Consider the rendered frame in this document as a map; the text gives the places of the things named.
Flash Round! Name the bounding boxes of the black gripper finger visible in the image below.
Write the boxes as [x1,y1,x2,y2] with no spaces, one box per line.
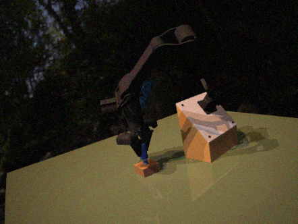
[130,139,142,157]
[138,130,154,151]

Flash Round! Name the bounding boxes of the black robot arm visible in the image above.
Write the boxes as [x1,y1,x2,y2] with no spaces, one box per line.
[100,24,226,118]

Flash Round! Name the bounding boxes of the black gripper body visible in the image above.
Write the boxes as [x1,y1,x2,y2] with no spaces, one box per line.
[116,110,158,145]

